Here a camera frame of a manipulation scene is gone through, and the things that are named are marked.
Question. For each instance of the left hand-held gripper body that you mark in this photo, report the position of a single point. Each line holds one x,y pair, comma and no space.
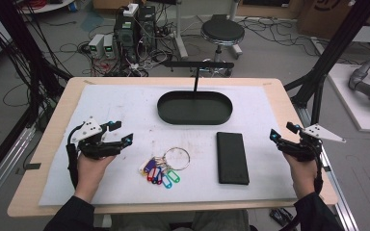
91,149

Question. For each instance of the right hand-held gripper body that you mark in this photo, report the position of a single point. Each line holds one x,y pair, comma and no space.
302,149

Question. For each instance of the black oval tray with hanger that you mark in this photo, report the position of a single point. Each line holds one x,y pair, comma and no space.
194,112

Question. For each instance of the person's left hand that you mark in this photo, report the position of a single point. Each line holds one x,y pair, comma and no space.
90,171

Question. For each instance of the person's right hand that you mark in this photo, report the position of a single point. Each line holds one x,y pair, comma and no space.
303,176

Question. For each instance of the white table mat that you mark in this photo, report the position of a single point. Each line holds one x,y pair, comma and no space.
115,186

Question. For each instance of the white platform board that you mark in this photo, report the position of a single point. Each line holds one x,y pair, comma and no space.
350,106

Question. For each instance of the black tape strip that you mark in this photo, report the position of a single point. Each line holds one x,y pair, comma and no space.
32,166

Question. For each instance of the black device under table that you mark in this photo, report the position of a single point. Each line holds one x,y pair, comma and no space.
281,216

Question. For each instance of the grey power supply unit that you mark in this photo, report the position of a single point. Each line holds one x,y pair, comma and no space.
95,45
109,46

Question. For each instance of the black computer tower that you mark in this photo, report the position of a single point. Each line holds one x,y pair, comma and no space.
147,22
126,35

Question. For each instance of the person's legs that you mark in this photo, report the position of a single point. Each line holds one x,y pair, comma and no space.
179,223

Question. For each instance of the white power adapter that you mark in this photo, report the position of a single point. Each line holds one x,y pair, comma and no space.
130,9

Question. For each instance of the cardboard box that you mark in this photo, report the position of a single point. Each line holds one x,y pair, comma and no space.
334,16

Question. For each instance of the black round stool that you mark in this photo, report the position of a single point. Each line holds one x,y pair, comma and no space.
222,30

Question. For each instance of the aluminium rail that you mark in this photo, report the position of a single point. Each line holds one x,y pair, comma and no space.
340,199
3,163

